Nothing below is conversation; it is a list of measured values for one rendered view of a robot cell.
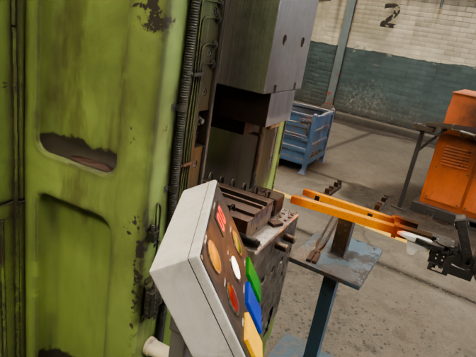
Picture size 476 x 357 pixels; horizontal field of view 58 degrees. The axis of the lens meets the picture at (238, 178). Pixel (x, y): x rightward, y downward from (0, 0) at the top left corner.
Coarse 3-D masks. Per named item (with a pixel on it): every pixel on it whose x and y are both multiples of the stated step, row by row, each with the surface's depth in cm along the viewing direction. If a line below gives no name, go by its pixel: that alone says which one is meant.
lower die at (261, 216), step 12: (204, 180) 153; (240, 192) 148; (228, 204) 137; (240, 204) 138; (252, 204) 138; (240, 216) 132; (252, 216) 133; (264, 216) 142; (240, 228) 131; (252, 228) 135
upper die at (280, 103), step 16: (224, 96) 123; (240, 96) 121; (256, 96) 119; (272, 96) 118; (288, 96) 130; (224, 112) 124; (240, 112) 122; (256, 112) 120; (272, 112) 121; (288, 112) 134
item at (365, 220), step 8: (296, 200) 133; (304, 200) 131; (312, 200) 132; (312, 208) 131; (320, 208) 130; (328, 208) 129; (336, 208) 129; (336, 216) 128; (344, 216) 127; (352, 216) 126; (360, 216) 125; (368, 216) 126; (360, 224) 125; (368, 224) 124; (376, 224) 123; (384, 224) 122; (392, 224) 123; (400, 224) 123; (392, 232) 121; (416, 232) 119; (424, 232) 119
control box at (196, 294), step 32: (192, 192) 92; (192, 224) 75; (224, 224) 86; (160, 256) 67; (192, 256) 63; (224, 256) 78; (160, 288) 65; (192, 288) 65; (224, 288) 70; (192, 320) 67; (224, 320) 66; (192, 352) 69; (224, 352) 68
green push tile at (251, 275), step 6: (246, 258) 97; (246, 264) 94; (252, 264) 97; (246, 270) 92; (252, 270) 95; (246, 276) 91; (252, 276) 93; (252, 282) 91; (258, 282) 97; (252, 288) 91; (258, 288) 94; (258, 294) 92; (258, 300) 92
